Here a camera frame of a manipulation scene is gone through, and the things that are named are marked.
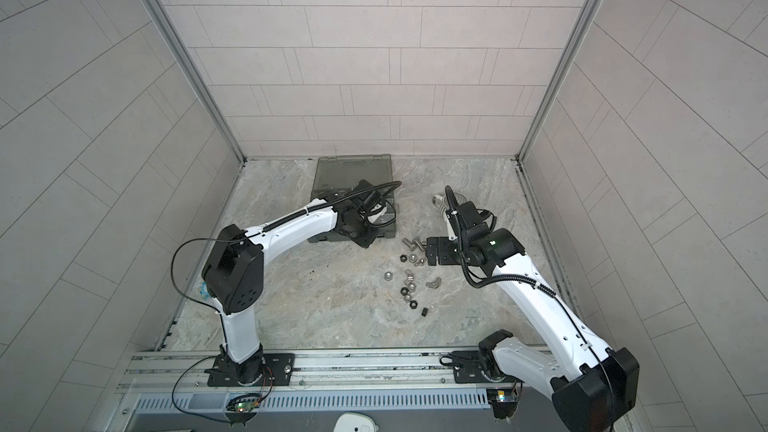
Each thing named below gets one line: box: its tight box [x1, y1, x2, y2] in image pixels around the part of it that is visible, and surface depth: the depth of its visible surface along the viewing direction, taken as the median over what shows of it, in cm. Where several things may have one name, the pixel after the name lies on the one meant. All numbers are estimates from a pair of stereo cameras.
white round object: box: [333, 412, 380, 432], surface depth 64 cm
